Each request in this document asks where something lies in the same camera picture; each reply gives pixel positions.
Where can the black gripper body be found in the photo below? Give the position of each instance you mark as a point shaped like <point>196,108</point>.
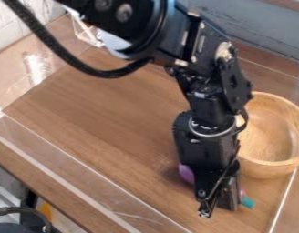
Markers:
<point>209,155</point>

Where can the clear acrylic corner bracket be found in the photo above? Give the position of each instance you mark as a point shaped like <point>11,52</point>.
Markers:
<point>87,33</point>

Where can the brown wooden bowl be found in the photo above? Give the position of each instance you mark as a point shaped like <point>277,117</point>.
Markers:
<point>269,151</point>

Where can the purple toy eggplant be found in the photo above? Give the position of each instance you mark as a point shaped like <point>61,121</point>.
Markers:
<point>189,177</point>

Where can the clear acrylic front wall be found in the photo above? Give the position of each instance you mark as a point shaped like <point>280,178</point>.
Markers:
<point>89,197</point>

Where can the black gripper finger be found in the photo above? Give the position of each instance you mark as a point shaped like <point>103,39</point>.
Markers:
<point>208,197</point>
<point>229,197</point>

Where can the black clamp with cable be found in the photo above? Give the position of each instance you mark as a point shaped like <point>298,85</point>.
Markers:
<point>34,221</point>

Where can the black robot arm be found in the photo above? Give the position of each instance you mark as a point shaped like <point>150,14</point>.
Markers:
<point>184,41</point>

